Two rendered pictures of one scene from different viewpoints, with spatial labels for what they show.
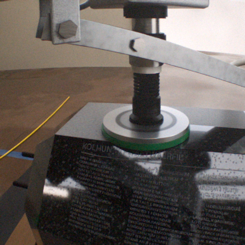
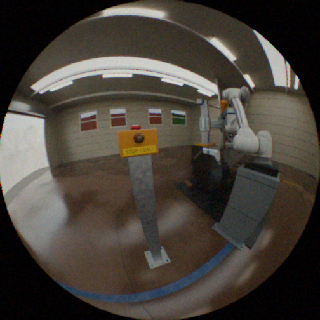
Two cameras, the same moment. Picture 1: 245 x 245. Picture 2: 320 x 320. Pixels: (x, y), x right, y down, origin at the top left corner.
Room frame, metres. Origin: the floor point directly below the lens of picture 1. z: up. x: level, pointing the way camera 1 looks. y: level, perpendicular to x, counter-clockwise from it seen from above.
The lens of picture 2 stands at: (1.03, -2.48, 1.06)
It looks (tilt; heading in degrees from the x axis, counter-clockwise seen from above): 15 degrees down; 143
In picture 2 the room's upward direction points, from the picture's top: 3 degrees counter-clockwise
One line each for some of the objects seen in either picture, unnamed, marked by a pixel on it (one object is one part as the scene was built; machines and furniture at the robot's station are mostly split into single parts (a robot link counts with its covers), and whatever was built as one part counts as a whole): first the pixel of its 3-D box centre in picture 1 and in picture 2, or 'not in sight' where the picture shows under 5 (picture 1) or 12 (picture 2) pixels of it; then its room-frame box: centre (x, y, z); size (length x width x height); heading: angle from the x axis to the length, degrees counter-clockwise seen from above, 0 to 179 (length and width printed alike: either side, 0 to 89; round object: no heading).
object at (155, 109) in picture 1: (146, 105); not in sight; (0.58, -0.06, 0.88); 0.07 x 0.07 x 0.01
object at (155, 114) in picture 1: (146, 110); not in sight; (0.58, -0.06, 0.87); 0.07 x 0.07 x 0.01
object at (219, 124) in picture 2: not in sight; (211, 124); (-0.03, 0.25, 1.36); 0.74 x 0.34 x 0.25; 41
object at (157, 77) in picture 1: (146, 80); not in sight; (0.58, -0.06, 0.95); 0.06 x 0.06 x 0.09
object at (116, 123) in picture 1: (146, 121); not in sight; (0.58, -0.06, 0.84); 0.21 x 0.21 x 0.01
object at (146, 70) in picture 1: (146, 63); not in sight; (0.58, -0.06, 0.99); 0.07 x 0.07 x 0.04
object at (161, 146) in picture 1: (146, 122); not in sight; (0.58, -0.06, 0.84); 0.22 x 0.22 x 0.04
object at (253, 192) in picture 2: not in sight; (249, 203); (1.20, -1.46, 0.40); 0.50 x 0.50 x 0.80; 77
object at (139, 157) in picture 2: not in sight; (150, 230); (0.72, -2.35, 0.54); 0.20 x 0.20 x 1.09; 74
